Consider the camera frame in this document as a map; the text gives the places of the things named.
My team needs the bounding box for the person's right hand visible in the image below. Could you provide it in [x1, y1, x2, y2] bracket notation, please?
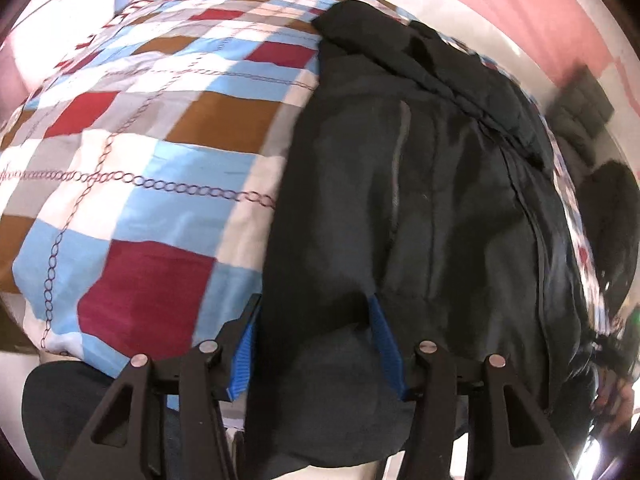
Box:
[593, 370, 634, 437]

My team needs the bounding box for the dark padded jacket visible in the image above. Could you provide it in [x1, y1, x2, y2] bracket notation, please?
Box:
[577, 160, 639, 318]

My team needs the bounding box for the grey quilted jacket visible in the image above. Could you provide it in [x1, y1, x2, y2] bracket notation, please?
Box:
[546, 65, 614, 188]

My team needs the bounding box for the large black coat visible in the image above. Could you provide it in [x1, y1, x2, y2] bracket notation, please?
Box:
[245, 0, 589, 479]

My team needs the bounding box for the checkered bed sheet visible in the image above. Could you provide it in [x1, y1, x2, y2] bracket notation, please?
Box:
[0, 0, 612, 411]

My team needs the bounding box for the red white striped cloth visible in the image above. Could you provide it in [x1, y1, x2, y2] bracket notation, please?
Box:
[54, 0, 231, 72]

